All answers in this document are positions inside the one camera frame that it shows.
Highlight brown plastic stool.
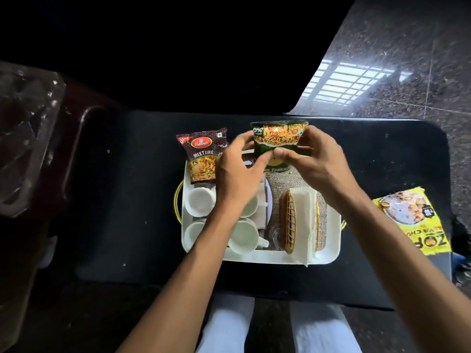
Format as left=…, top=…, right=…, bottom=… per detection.
left=0, top=61, right=124, bottom=222

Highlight person's right forearm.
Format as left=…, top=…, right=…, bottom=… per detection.
left=331, top=189, right=471, bottom=353

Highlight white paper napkins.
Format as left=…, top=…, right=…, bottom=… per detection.
left=288, top=186, right=319, bottom=268

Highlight white cup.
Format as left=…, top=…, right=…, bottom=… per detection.
left=183, top=185, right=217, bottom=218
left=227, top=218, right=270, bottom=255
left=183, top=218, right=208, bottom=251
left=239, top=194, right=269, bottom=219

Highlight person's left forearm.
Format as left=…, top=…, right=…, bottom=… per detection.
left=116, top=202, right=245, bottom=353

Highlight yellow snacks packet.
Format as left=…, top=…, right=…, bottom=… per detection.
left=371, top=186, right=452, bottom=257

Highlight person's white garment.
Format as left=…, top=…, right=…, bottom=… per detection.
left=195, top=293, right=364, bottom=353

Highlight dark maroon snacks packet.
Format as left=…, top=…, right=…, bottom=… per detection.
left=176, top=127, right=230, bottom=183

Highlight gold wire napkin holder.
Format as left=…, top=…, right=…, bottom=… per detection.
left=279, top=191, right=321, bottom=255

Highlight person's left hand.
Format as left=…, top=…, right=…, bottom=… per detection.
left=214, top=131, right=276, bottom=214

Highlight white printed tray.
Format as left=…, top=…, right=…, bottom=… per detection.
left=174, top=149, right=347, bottom=266

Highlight green snacks packet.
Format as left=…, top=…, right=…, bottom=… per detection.
left=250, top=119, right=310, bottom=174

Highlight person's right hand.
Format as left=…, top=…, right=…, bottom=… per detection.
left=273, top=125, right=363, bottom=214

